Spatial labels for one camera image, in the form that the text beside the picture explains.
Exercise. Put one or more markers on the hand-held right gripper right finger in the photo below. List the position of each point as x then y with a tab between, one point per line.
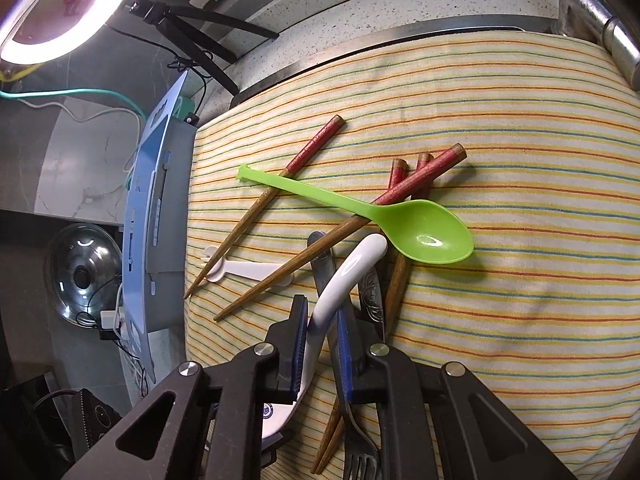
345	355

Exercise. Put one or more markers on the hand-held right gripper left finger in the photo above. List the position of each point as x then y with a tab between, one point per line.
299	345

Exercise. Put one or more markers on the white ceramic spoon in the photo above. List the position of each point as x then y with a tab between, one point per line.
350	270

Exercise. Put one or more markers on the metal fork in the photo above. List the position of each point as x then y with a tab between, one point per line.
357	440

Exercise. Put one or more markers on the red-topped wooden chopstick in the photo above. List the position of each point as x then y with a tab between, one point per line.
425	161
430	170
398	177
315	147

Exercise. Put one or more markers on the small white plastic fork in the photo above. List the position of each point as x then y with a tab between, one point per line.
245	271

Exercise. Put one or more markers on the green plastic spoon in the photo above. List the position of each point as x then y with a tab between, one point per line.
425	235

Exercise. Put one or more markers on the striped yellow cloth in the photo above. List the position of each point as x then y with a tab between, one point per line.
500	310

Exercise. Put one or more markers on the white power adapter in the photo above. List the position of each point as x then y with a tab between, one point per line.
110	319

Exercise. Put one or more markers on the black appliance with dials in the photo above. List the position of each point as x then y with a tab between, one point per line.
95	415

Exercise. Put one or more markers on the blue grey utensil holder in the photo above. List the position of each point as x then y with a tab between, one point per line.
150	185

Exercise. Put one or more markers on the steel pot lid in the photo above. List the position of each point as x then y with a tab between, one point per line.
75	260

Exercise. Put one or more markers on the teal plastic box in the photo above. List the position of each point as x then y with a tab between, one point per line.
187	106

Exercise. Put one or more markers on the black tripod stand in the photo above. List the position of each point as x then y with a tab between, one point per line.
220	20

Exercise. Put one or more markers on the metal pipe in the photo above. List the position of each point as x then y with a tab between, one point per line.
620	40

